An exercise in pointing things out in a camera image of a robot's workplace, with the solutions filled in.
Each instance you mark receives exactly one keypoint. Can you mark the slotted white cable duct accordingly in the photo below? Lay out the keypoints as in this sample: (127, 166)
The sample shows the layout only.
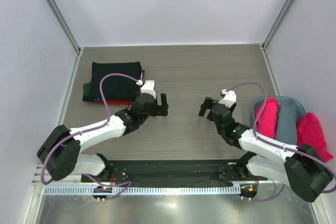
(137, 191)

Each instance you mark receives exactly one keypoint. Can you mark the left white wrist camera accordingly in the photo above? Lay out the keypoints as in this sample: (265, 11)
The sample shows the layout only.
(147, 87)

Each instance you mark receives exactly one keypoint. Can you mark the aluminium frame post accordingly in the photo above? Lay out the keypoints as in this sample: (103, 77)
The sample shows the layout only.
(280, 17)
(59, 17)

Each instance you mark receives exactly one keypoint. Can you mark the black t shirt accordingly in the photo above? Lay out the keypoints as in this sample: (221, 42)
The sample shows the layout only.
(115, 87)

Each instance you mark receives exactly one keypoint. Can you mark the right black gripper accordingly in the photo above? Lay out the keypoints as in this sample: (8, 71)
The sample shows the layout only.
(207, 104)

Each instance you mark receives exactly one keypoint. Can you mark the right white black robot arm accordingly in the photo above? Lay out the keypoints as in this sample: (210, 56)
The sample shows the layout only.
(300, 168)

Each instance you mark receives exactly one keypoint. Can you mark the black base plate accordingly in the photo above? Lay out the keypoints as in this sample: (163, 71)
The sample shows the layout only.
(175, 173)

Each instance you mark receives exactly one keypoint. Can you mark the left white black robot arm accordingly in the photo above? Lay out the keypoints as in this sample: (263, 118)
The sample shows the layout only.
(62, 152)

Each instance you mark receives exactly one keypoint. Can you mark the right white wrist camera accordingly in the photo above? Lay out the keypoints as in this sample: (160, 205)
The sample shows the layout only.
(228, 98)

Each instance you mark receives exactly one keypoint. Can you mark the blue plastic basket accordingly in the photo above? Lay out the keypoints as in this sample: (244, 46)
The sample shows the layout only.
(262, 102)

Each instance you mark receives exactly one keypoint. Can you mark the left aluminium frame post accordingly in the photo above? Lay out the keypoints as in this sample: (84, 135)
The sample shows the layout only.
(59, 17)

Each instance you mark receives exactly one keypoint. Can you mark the grey blue t shirt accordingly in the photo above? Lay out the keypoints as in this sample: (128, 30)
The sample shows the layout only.
(287, 135)

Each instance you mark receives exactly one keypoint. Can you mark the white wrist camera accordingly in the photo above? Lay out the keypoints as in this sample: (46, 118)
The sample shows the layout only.
(147, 87)
(228, 98)

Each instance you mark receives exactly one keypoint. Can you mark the right aluminium frame post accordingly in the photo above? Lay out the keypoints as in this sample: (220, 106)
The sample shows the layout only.
(280, 17)

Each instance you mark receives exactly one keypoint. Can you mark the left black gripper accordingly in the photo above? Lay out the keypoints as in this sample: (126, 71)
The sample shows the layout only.
(160, 109)

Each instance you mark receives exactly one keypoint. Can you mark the pink t shirt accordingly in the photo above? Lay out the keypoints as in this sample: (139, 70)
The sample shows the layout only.
(310, 132)
(267, 122)

